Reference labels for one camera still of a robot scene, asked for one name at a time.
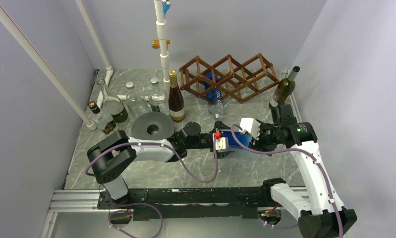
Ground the brown wooden wine rack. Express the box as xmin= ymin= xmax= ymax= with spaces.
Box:
xmin=179 ymin=53 xmax=280 ymax=104

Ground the tall clear glass bottle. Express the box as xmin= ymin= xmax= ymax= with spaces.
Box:
xmin=97 ymin=78 xmax=128 ymax=125

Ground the short clear glass bottle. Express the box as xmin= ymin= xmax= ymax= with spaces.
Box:
xmin=148 ymin=77 xmax=170 ymax=116

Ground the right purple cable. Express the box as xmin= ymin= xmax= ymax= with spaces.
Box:
xmin=230 ymin=124 xmax=344 ymax=238

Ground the black round spool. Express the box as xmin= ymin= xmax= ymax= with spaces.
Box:
xmin=130 ymin=112 xmax=174 ymax=140

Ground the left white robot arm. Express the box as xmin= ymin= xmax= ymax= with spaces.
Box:
xmin=84 ymin=120 xmax=228 ymax=208

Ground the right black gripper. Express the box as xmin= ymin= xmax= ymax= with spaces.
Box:
xmin=248 ymin=120 xmax=284 ymax=156

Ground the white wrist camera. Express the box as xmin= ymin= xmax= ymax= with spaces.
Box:
xmin=213 ymin=132 xmax=229 ymax=151
xmin=239 ymin=118 xmax=261 ymax=140

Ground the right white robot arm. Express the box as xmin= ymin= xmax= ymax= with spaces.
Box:
xmin=253 ymin=104 xmax=357 ymax=238

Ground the gold capped dark bottle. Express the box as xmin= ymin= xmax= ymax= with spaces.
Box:
xmin=168 ymin=70 xmax=185 ymax=122

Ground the white pvc pipe frame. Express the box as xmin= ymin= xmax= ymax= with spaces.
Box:
xmin=0 ymin=0 xmax=174 ymax=131

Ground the dark green wine bottle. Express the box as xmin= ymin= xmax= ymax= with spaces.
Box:
xmin=269 ymin=66 xmax=300 ymax=109

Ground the clear bottle silver cap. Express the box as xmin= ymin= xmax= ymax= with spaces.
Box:
xmin=124 ymin=81 xmax=149 ymax=119

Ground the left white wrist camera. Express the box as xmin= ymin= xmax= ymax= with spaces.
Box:
xmin=213 ymin=132 xmax=229 ymax=151

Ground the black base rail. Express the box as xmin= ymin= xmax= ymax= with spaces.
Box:
xmin=97 ymin=186 xmax=276 ymax=221

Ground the blue square bottle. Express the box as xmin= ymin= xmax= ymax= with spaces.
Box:
xmin=206 ymin=88 xmax=224 ymax=119
xmin=221 ymin=130 xmax=253 ymax=149

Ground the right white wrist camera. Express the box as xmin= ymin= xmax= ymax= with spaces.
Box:
xmin=239 ymin=118 xmax=261 ymax=140

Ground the orange pipe clamp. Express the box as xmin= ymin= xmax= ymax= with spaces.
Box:
xmin=152 ymin=39 xmax=171 ymax=49

